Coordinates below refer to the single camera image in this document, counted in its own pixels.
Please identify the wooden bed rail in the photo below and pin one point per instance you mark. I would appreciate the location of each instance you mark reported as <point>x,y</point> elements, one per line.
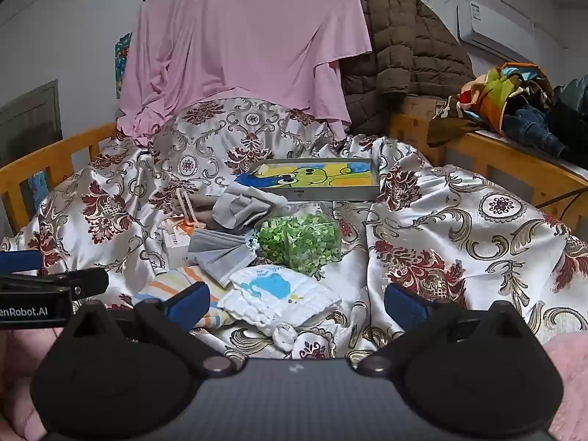
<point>46,151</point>

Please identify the pink fleece cloth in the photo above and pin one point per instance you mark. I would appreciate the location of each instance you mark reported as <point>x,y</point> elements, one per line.
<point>569,376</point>
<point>18,376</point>

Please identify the white orange small box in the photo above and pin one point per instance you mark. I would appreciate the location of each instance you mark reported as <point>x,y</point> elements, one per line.
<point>177,248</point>

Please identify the grey cloth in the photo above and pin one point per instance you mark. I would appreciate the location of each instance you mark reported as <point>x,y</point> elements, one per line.
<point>243,206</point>

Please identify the white whale print towel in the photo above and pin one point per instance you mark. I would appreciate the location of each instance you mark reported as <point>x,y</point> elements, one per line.
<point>275,294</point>

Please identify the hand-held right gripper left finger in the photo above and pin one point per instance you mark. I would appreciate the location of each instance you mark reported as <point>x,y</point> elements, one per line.
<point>188,305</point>

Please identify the cardboard box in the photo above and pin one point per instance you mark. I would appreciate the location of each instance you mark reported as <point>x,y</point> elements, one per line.
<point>422,108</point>

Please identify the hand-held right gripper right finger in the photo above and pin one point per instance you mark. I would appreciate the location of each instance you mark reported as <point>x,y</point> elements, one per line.
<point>404,305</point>

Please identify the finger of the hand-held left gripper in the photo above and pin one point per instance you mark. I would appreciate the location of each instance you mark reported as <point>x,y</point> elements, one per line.
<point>20,262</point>
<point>87,280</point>

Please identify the wooden bunk frame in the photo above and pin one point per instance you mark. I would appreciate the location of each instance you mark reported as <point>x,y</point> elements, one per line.
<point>505,170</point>

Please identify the colourful narrow wall poster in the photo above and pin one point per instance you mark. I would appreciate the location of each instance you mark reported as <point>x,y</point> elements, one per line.
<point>121,64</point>

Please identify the white air conditioner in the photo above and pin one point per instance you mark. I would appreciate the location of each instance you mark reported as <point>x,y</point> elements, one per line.
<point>496,27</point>

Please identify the pink bed sheet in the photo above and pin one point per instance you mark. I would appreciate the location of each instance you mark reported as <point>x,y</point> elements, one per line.
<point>229,32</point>

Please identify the olive brown cloth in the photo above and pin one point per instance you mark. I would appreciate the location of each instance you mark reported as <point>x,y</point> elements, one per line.
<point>455,131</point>

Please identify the floral satin blanket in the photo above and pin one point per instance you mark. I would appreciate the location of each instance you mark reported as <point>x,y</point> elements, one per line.
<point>459,220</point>

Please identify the green patterned bag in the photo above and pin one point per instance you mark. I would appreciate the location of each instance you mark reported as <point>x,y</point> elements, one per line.
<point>298,241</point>

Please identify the brown puffer jacket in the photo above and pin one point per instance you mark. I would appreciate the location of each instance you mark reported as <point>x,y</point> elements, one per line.
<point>413,46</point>

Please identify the pile of colourful clothes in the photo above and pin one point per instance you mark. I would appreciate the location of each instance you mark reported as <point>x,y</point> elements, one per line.
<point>496,92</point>

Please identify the cartoon print tray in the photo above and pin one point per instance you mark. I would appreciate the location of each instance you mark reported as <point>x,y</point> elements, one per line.
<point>321,179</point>

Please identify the blue denim jeans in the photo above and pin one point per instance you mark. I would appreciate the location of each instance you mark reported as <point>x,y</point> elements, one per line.
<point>533,126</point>

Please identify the striped baby cloth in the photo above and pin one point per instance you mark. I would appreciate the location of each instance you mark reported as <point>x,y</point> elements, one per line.
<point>158,283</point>

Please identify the grey face mask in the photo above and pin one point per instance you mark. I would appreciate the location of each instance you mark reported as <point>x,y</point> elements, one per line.
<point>216,252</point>

